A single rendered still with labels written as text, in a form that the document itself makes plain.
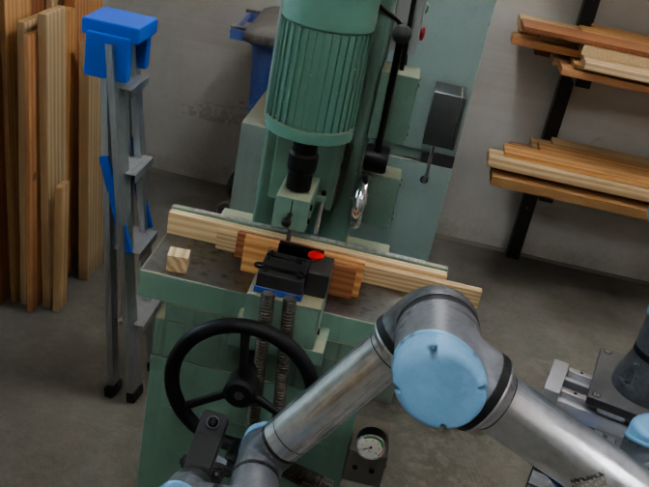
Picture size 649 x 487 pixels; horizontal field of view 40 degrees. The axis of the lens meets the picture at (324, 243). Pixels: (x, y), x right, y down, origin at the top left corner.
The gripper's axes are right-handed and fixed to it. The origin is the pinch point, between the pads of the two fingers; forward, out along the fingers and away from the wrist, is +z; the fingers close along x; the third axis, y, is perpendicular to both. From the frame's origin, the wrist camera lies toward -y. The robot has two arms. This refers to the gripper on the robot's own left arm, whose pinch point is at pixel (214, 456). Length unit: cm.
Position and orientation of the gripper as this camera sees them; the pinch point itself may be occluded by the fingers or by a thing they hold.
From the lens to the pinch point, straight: 166.8
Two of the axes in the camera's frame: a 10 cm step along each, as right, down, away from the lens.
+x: 9.7, 2.2, -0.5
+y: -2.3, 9.7, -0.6
